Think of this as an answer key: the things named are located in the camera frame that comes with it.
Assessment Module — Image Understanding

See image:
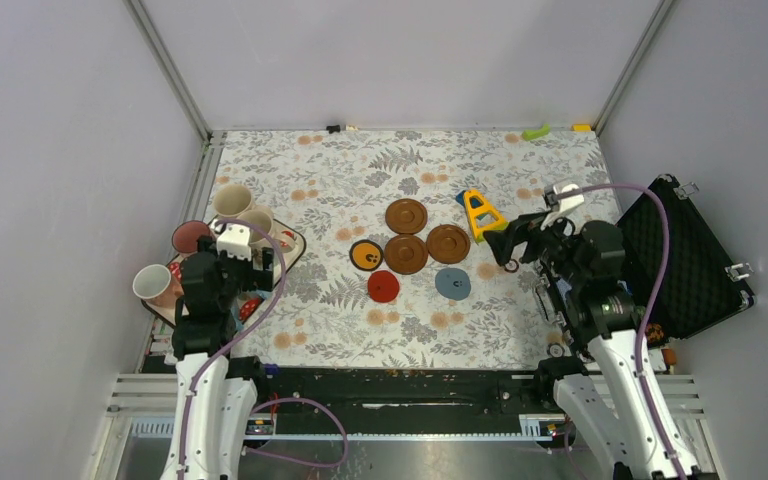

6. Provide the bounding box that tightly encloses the red round coaster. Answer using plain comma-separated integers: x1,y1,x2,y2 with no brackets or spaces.
367,271,400,303

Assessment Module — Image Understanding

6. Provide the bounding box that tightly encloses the cream mug with handle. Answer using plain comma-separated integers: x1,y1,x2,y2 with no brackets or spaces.
237,206,276,249

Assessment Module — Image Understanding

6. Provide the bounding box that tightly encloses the pink mug white inside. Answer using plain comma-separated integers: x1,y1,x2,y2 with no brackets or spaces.
132,264,184,308

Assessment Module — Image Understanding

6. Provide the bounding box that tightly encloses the small ring poker chip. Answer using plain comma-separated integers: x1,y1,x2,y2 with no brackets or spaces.
503,259,520,273

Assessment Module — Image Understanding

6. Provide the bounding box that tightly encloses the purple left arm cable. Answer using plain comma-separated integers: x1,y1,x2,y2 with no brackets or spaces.
177,217,350,480

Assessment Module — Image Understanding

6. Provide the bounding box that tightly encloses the brown wooden coaster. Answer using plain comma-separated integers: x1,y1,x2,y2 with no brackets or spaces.
426,224,471,264
384,234,429,275
385,198,428,234

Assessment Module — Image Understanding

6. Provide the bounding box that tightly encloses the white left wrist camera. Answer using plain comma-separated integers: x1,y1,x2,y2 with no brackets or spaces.
212,223,252,261

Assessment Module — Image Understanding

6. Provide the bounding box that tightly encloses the brown wooden coaster top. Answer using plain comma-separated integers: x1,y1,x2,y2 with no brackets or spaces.
385,198,428,234

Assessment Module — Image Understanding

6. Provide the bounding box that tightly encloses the white mushroom pattern tray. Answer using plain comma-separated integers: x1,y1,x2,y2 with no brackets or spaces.
140,219,307,331

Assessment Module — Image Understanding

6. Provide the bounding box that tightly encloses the floral tablecloth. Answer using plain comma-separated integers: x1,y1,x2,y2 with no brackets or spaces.
212,130,609,370

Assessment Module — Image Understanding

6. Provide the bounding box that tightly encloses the yellow black-rimmed coaster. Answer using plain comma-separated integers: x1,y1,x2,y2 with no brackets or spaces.
349,239,384,272

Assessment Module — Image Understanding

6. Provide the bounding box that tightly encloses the green plastic block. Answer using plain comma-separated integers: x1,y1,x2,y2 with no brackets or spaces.
521,123,551,141

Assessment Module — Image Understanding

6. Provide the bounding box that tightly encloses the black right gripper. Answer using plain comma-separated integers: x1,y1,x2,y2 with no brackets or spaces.
481,203,587,286

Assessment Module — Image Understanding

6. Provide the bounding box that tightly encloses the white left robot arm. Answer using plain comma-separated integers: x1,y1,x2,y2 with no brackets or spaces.
161,235,280,479

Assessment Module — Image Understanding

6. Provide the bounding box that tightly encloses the yellow toy shape sorter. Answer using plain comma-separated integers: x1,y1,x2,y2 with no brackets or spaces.
455,189,509,243

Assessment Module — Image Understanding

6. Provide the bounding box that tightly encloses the black poker chip case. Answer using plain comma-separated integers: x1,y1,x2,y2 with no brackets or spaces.
536,174,756,342

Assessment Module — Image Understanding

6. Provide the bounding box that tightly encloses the blue-grey round coaster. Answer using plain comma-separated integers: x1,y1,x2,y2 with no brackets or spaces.
435,268,472,301

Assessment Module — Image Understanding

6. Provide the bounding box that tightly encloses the pink mug dark rim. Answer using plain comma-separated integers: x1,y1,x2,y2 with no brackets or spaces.
171,220,212,256

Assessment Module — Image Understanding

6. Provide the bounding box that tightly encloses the cream mug far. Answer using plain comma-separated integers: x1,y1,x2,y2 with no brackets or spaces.
212,184,256,218

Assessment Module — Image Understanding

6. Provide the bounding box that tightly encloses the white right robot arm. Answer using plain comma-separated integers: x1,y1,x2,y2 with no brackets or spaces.
484,213,706,479

